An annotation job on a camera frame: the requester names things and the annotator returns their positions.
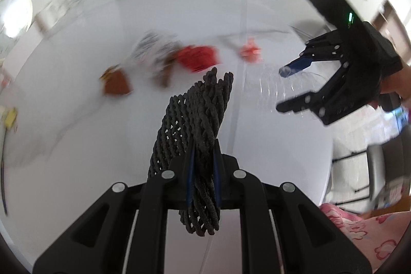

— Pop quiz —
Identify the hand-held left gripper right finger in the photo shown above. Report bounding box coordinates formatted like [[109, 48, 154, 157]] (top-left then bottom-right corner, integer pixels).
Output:
[[213, 139, 373, 274]]

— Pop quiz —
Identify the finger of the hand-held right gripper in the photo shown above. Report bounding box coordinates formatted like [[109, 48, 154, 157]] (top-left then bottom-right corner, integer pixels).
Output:
[[275, 64, 360, 126], [279, 30, 349, 79]]

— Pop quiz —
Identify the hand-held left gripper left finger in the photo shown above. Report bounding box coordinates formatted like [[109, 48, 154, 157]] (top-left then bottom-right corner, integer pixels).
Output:
[[33, 146, 195, 274]]

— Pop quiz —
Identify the clear plastic bottle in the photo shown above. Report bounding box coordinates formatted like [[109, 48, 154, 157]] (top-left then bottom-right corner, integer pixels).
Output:
[[257, 65, 325, 116]]

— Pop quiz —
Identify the black foam mesh net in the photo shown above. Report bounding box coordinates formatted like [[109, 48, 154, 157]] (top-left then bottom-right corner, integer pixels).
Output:
[[148, 67, 234, 238]]

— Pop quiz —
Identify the person's right hand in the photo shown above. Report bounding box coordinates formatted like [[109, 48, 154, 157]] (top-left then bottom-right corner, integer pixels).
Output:
[[369, 67, 411, 111]]

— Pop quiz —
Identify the orange folded paper scrap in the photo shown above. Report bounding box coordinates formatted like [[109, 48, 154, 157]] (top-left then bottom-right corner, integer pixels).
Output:
[[240, 39, 263, 63]]

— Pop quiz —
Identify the grey upholstered chair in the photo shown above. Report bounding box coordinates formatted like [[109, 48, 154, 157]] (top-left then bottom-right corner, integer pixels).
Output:
[[365, 132, 411, 213]]

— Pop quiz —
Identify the red crumpled paper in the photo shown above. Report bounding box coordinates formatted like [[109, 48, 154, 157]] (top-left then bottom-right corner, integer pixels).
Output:
[[176, 45, 219, 73]]

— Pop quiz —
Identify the pink printed clothing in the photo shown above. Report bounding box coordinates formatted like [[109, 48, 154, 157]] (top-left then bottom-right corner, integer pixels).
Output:
[[318, 203, 411, 274]]

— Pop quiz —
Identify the brown crumpled wrapper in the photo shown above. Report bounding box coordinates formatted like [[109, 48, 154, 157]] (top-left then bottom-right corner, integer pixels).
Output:
[[99, 66, 134, 97]]

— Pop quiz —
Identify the clear labelled plastic wrapper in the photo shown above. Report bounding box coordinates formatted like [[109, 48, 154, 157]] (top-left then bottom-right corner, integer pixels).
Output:
[[128, 32, 181, 88]]

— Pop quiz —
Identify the yellow binder clip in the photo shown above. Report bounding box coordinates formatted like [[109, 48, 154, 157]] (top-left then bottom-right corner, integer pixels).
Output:
[[3, 107, 19, 129]]

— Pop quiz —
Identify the round white wall clock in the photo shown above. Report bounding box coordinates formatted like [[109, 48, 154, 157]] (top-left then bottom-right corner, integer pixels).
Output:
[[0, 0, 33, 38]]

